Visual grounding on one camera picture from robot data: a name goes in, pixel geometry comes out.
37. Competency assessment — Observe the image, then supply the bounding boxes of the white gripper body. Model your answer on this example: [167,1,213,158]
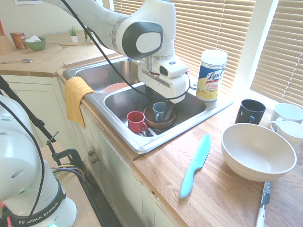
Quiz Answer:
[138,61,190,104]

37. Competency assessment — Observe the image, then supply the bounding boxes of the teal plastic knife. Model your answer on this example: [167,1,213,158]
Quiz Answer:
[178,133,212,199]

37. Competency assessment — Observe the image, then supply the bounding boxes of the stainless steel double sink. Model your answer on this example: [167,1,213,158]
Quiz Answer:
[62,56,234,154]

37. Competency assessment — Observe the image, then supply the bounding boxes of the metal utensils in sink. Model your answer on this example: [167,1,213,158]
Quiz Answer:
[137,127,164,138]

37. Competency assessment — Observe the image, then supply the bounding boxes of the grey blue mug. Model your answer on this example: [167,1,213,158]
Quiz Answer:
[152,102,170,123]

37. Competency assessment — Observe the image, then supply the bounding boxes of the brown ceramic bowl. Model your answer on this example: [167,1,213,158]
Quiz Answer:
[143,105,176,129]

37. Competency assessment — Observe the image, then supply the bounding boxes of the red mug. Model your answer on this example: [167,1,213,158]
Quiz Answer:
[126,111,148,133]

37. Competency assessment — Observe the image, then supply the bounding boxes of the pink bowl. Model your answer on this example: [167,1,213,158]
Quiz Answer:
[101,82,131,94]

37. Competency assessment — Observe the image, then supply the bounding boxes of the Lysol wipes canister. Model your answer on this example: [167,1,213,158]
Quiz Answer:
[196,49,228,102]

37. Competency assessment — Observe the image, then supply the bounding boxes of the yellow dish cloth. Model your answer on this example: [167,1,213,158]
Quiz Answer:
[64,76,96,129]

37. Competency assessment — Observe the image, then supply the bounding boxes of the wide beige window blinds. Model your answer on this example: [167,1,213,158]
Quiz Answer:
[113,0,257,96]

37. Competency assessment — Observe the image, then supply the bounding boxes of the black mug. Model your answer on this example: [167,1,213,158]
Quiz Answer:
[234,99,267,125]

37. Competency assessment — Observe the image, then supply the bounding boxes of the cream kitchen cabinet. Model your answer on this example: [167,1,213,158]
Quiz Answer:
[0,74,182,227]

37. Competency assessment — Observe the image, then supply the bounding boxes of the small spiky potted plant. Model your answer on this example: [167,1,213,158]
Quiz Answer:
[68,26,79,44]

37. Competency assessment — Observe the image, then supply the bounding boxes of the large white bowl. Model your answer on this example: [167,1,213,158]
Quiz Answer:
[221,123,297,183]

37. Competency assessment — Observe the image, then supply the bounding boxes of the black C clamp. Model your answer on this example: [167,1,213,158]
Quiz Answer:
[45,131,84,171]

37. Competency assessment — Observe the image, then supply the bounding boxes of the white mug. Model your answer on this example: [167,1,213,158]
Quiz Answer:
[269,120,303,157]
[269,103,303,124]

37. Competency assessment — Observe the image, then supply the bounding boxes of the narrow beige window blinds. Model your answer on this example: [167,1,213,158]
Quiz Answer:
[250,0,303,107]

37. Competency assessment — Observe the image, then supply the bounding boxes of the green bowl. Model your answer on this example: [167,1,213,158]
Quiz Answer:
[24,37,47,52]

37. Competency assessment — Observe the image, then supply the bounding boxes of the black stand pole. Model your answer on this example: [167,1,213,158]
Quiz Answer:
[0,75,57,143]

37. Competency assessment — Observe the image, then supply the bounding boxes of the metal spoon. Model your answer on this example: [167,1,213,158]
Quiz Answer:
[0,58,34,65]

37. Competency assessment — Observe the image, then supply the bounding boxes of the orange cardboard box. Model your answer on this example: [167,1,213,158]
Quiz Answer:
[9,32,28,50]

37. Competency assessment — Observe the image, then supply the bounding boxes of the wooden block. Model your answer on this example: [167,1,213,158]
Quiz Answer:
[0,35,13,56]

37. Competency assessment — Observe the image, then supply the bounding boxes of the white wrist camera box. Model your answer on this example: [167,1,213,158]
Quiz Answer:
[159,58,188,79]

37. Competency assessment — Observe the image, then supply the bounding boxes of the thin black cable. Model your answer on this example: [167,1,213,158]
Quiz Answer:
[0,0,191,217]

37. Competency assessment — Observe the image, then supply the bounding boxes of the bundle of coloured wires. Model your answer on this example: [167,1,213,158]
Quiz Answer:
[51,165,106,227]

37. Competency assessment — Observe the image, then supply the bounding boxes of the white blind cord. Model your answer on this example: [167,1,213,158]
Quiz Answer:
[282,53,300,103]

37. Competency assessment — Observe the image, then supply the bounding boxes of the white handled knife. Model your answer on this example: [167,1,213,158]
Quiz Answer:
[255,181,272,227]

